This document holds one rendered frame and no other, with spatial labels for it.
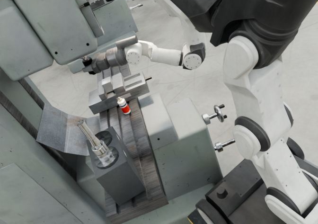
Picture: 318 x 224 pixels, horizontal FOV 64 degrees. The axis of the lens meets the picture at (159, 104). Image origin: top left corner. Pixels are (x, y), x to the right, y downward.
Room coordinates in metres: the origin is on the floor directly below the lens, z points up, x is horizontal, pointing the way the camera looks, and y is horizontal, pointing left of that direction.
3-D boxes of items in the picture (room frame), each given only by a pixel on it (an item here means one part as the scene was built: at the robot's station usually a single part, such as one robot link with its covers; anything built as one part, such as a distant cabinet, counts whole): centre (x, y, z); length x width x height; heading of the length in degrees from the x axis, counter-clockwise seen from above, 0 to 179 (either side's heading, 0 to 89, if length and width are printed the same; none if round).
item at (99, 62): (1.12, 0.13, 1.23); 0.13 x 0.12 x 0.10; 163
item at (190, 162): (1.15, 0.20, 0.40); 0.81 x 0.32 x 0.60; 88
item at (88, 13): (1.15, 0.11, 1.45); 0.04 x 0.04 x 0.21; 88
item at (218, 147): (0.99, -0.30, 0.48); 0.22 x 0.06 x 0.06; 88
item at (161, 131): (1.15, 0.22, 0.76); 0.50 x 0.35 x 0.12; 88
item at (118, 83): (1.30, 0.16, 0.99); 0.15 x 0.06 x 0.04; 176
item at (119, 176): (0.71, 0.25, 1.00); 0.22 x 0.12 x 0.20; 8
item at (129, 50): (1.08, 0.03, 1.24); 0.11 x 0.11 x 0.11; 73
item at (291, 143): (0.79, -0.51, 0.50); 0.20 x 0.05 x 0.20; 20
